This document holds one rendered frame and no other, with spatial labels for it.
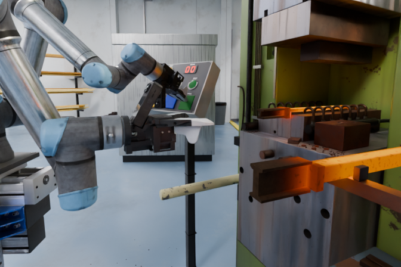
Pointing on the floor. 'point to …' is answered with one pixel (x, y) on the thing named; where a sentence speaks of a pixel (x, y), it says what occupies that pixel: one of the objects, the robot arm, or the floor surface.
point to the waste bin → (220, 113)
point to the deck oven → (208, 146)
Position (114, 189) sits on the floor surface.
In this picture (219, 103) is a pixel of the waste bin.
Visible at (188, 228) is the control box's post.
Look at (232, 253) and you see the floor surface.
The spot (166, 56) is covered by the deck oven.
